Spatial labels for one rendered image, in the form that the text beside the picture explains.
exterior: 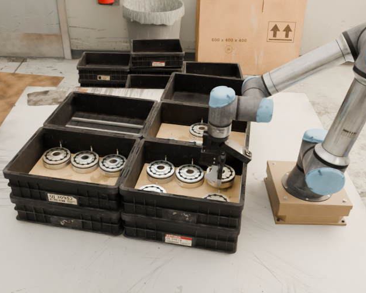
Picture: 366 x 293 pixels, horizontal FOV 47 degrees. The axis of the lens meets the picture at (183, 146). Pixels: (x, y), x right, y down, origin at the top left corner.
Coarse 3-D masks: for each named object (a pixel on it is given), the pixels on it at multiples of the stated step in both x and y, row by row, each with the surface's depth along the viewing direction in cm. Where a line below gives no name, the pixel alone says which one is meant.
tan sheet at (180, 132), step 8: (160, 128) 180; (168, 128) 180; (176, 128) 180; (184, 128) 181; (160, 136) 175; (168, 136) 175; (176, 136) 176; (184, 136) 176; (232, 136) 177; (240, 136) 177; (240, 144) 172
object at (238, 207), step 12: (168, 144) 154; (180, 144) 153; (192, 144) 153; (120, 192) 133; (132, 192) 131; (144, 192) 131; (156, 192) 131; (192, 204) 130; (204, 204) 129; (216, 204) 128; (228, 204) 127; (240, 204) 128
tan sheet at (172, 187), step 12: (144, 168) 157; (144, 180) 151; (204, 180) 152; (240, 180) 153; (168, 192) 146; (180, 192) 146; (192, 192) 146; (204, 192) 147; (216, 192) 147; (228, 192) 147
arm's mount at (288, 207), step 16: (272, 160) 169; (272, 176) 160; (272, 192) 159; (288, 192) 152; (336, 192) 154; (272, 208) 158; (288, 208) 149; (304, 208) 149; (320, 208) 149; (336, 208) 149; (352, 208) 149; (304, 224) 153; (320, 224) 153; (336, 224) 153
